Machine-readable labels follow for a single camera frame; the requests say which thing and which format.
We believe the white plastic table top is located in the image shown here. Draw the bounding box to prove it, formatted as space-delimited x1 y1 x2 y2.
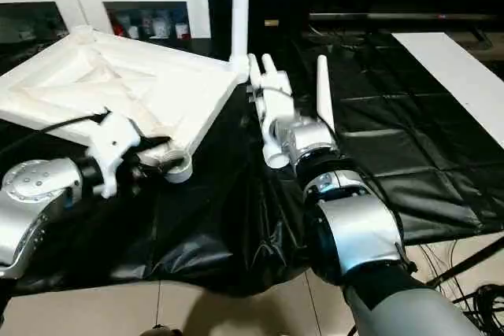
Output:
0 25 250 184

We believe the white plastic table leg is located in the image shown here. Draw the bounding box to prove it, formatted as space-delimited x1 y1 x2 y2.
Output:
316 54 338 137
261 54 280 79
229 0 252 74
247 54 294 170

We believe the black plastic mat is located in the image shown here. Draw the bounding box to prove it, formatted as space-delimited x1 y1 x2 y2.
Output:
0 31 504 297

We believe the white board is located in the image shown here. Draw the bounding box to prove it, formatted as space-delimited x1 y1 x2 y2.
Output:
391 32 504 150

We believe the black stand base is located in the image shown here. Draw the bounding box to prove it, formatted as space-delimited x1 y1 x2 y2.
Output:
425 234 504 336

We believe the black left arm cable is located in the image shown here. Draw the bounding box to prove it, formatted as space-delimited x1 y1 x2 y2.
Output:
0 111 113 159

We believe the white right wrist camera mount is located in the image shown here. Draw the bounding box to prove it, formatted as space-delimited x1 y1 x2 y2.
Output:
254 68 295 145

